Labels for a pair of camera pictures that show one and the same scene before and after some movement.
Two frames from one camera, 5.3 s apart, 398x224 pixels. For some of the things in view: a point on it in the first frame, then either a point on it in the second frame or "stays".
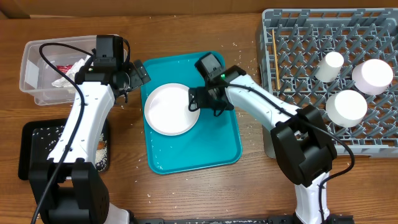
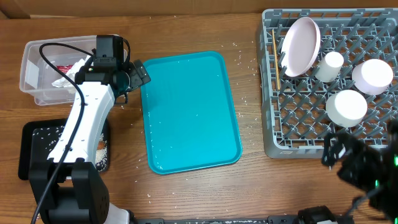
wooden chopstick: (276, 60) stays
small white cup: (329, 67) stays
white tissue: (64, 81) stays
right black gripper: (196, 94) -> (362, 158)
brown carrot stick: (101, 145) stays
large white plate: (166, 109) -> (300, 46)
